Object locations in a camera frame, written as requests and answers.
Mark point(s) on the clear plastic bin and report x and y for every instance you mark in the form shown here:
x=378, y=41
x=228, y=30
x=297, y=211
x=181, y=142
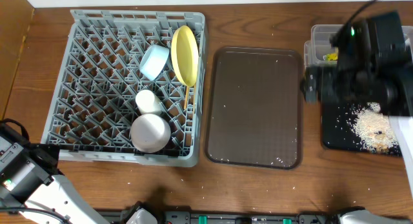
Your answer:
x=318, y=50

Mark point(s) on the yellow green snack wrapper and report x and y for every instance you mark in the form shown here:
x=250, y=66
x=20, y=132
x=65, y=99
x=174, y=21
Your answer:
x=331, y=57

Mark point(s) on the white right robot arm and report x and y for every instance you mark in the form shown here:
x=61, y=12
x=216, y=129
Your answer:
x=400, y=118

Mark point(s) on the yellow plate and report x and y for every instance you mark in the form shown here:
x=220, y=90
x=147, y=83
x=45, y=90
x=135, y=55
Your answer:
x=184, y=56

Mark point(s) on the light blue saucer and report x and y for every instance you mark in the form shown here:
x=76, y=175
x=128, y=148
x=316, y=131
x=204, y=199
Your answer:
x=154, y=61

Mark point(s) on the wooden chopstick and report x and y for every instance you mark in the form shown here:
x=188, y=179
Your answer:
x=186, y=97
x=192, y=103

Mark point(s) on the black bin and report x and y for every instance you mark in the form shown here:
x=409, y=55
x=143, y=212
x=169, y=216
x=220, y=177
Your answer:
x=329, y=136

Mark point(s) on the pink bowl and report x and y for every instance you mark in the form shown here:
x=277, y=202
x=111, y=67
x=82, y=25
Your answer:
x=149, y=133

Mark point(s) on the dark brown tray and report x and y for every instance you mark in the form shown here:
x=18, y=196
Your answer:
x=256, y=108

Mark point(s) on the spilled rice pile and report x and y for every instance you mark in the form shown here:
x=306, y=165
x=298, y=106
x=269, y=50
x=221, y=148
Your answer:
x=366, y=129

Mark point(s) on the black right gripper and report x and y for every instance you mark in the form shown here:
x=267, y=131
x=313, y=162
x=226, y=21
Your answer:
x=310, y=87

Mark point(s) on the cream white cup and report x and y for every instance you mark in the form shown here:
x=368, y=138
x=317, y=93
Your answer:
x=148, y=103

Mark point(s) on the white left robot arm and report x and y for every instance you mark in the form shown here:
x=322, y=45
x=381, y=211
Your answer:
x=33, y=186

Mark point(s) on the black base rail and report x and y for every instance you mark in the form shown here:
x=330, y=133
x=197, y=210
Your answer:
x=186, y=215

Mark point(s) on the grey plastic dish rack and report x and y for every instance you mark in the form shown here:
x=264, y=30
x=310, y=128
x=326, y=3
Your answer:
x=93, y=106

